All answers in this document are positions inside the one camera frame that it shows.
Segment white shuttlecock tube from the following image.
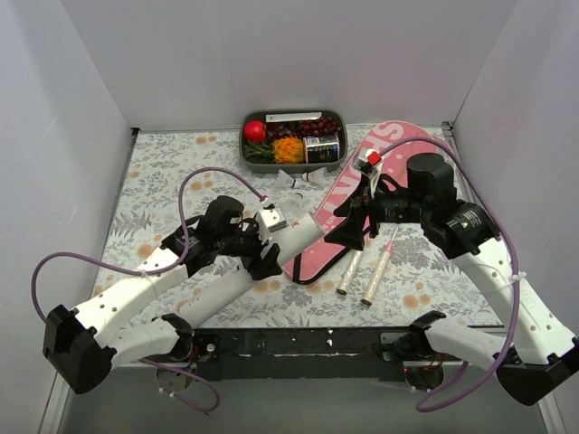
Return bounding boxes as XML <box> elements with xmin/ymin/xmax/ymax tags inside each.
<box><xmin>179</xmin><ymin>213</ymin><xmax>324</xmax><ymax>329</ymax></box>

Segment white shuttlecock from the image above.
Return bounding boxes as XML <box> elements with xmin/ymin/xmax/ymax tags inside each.
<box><xmin>276</xmin><ymin>169</ymin><xmax>298</xmax><ymax>189</ymax></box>
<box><xmin>302</xmin><ymin>167</ymin><xmax>327</xmax><ymax>187</ymax></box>

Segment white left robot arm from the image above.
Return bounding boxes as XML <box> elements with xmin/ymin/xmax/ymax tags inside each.
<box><xmin>43</xmin><ymin>195</ymin><xmax>287</xmax><ymax>394</ymax></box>

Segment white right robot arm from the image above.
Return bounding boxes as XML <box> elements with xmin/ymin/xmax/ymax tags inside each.
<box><xmin>325</xmin><ymin>151</ymin><xmax>578</xmax><ymax>406</ymax></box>

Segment left badminton racket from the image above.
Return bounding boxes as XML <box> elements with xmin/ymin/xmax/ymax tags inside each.
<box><xmin>335</xmin><ymin>135</ymin><xmax>458</xmax><ymax>297</ymax></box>

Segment badminton racket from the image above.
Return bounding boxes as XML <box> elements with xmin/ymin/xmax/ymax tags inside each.
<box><xmin>335</xmin><ymin>135</ymin><xmax>458</xmax><ymax>297</ymax></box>
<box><xmin>361</xmin><ymin>224</ymin><xmax>400</xmax><ymax>307</ymax></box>

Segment right badminton racket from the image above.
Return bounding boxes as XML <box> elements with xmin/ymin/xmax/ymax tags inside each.
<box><xmin>361</xmin><ymin>224</ymin><xmax>400</xmax><ymax>307</ymax></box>

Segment pink racket cover bag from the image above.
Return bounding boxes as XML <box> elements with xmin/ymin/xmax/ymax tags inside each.
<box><xmin>284</xmin><ymin>121</ymin><xmax>437</xmax><ymax>285</ymax></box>

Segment shiny patterned can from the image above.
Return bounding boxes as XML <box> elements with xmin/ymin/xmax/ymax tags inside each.
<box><xmin>302</xmin><ymin>134</ymin><xmax>340</xmax><ymax>164</ymax></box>

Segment green leafy sprig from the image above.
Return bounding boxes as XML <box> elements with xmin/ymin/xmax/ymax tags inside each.
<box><xmin>243</xmin><ymin>142</ymin><xmax>275</xmax><ymax>164</ymax></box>

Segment floral table mat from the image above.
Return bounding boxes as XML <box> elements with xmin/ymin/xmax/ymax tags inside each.
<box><xmin>102</xmin><ymin>131</ymin><xmax>498</xmax><ymax>328</ymax></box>

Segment orange flower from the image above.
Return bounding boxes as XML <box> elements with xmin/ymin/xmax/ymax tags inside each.
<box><xmin>272</xmin><ymin>137</ymin><xmax>305</xmax><ymax>165</ymax></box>

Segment grey plastic tray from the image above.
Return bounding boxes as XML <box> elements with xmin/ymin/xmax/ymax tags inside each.
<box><xmin>239</xmin><ymin>108</ymin><xmax>348</xmax><ymax>175</ymax></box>

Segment dark red grapes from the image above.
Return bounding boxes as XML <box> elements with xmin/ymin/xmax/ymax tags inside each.
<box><xmin>266</xmin><ymin>117</ymin><xmax>342</xmax><ymax>142</ymax></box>

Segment red apple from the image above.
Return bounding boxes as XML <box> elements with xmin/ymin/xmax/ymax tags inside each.
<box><xmin>242</xmin><ymin>120</ymin><xmax>267</xmax><ymax>143</ymax></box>

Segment white label strip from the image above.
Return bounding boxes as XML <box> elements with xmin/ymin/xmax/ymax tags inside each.
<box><xmin>265</xmin><ymin>111</ymin><xmax>322</xmax><ymax>123</ymax></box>

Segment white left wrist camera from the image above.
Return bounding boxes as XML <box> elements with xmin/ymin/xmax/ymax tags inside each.
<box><xmin>254</xmin><ymin>207</ymin><xmax>288</xmax><ymax>238</ymax></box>

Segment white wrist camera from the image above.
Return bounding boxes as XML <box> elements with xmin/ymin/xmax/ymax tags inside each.
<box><xmin>254</xmin><ymin>207</ymin><xmax>288</xmax><ymax>238</ymax></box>
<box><xmin>353</xmin><ymin>148</ymin><xmax>383</xmax><ymax>196</ymax></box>

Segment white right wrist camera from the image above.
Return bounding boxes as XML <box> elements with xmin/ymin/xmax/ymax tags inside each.
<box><xmin>353</xmin><ymin>148</ymin><xmax>383</xmax><ymax>196</ymax></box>

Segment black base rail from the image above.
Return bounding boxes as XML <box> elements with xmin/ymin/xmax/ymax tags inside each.
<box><xmin>192</xmin><ymin>326</ymin><xmax>450</xmax><ymax>391</ymax></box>

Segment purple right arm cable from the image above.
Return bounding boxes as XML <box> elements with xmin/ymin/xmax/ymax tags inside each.
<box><xmin>379</xmin><ymin>135</ymin><xmax>527</xmax><ymax>413</ymax></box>

